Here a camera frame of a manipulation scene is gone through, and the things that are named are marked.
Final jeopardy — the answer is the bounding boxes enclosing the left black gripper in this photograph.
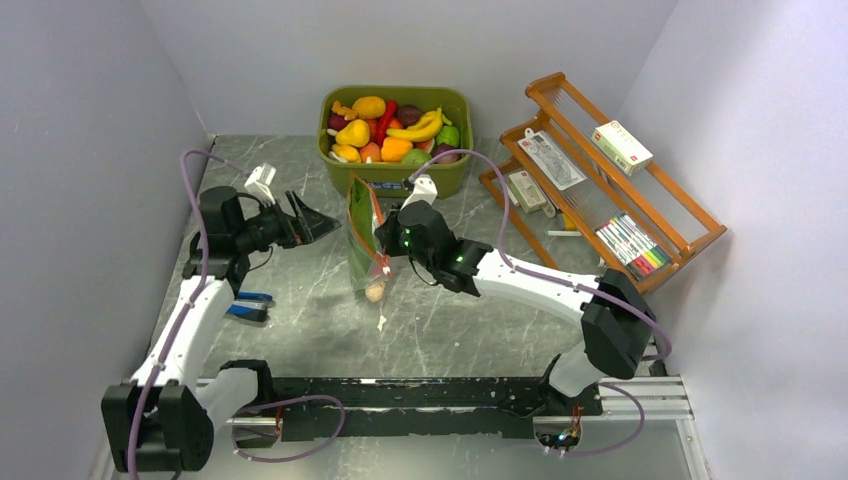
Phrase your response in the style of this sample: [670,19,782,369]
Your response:
[235,189,340,254]

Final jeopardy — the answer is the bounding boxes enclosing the green leafy vegetable toy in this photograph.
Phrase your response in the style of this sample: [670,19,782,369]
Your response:
[347,178,380,291]

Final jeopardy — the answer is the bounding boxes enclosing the clear zip top bag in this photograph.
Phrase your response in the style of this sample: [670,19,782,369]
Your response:
[346,176,392,303]

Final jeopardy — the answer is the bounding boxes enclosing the white garlic toy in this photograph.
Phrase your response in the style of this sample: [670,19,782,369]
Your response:
[364,281,386,303]

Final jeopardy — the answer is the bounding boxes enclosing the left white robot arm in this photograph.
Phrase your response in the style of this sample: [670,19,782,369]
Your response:
[101,186,341,478]

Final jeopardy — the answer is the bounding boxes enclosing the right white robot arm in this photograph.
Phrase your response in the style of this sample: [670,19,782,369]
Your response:
[375,201,656,414]

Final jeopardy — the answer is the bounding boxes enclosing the green plastic bin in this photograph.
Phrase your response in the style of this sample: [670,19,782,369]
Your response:
[317,85,474,197]

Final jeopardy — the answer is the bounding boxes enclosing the green round cabbage toy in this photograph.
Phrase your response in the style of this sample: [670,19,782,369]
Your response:
[401,148,432,167]

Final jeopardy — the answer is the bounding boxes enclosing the orange bell pepper toy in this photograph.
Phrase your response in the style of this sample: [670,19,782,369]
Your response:
[380,136,414,163]

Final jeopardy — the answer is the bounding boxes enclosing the purple onion toy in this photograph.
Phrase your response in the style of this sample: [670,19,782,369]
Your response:
[433,143,461,164]

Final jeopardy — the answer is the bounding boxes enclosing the blue black pliers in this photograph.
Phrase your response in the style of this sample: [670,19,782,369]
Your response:
[226,291,275,323]

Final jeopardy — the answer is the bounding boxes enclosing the yellow banana toy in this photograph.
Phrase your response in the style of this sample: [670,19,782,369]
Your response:
[386,108,453,143]

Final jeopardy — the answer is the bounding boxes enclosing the dark purple fruit toy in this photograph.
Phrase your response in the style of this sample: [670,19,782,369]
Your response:
[395,104,423,128]

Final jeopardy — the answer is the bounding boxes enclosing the small red chili toy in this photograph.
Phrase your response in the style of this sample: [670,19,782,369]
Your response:
[375,100,398,147]

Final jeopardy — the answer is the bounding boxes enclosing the small white packaged item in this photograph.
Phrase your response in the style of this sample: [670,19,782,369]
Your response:
[507,170,548,214]

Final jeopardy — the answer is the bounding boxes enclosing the green white marker pen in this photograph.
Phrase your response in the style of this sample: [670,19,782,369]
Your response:
[545,230,582,237]

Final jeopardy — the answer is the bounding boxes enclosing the white packaged card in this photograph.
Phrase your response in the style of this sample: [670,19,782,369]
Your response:
[517,128,587,191]

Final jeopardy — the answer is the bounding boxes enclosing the orange wooden rack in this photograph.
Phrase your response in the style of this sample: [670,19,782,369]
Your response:
[479,72,727,294]

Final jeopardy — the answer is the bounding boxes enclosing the colour marker pen set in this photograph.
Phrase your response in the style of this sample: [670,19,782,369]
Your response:
[595,213,671,280]

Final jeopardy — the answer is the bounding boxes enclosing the white green box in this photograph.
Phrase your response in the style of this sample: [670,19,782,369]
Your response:
[590,120,654,176]

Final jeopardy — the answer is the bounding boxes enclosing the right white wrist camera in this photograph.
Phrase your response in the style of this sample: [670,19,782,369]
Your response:
[400,174,438,210]

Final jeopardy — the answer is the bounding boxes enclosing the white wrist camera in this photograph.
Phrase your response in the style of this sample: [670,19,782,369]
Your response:
[400,174,438,210]
[244,163,276,206]

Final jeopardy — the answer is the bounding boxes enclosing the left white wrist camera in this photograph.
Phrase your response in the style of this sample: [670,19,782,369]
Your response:
[244,163,276,206]

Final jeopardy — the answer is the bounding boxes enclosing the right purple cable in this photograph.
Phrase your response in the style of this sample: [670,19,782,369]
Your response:
[407,148,674,460]

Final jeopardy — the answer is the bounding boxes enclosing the purple cable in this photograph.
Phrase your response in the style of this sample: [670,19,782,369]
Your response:
[125,149,347,480]
[407,148,674,460]

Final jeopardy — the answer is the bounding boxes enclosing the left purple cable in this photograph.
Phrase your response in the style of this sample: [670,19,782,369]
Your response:
[125,149,347,480]

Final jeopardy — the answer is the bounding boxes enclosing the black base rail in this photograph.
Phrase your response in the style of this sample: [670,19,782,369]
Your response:
[231,375,602,442]

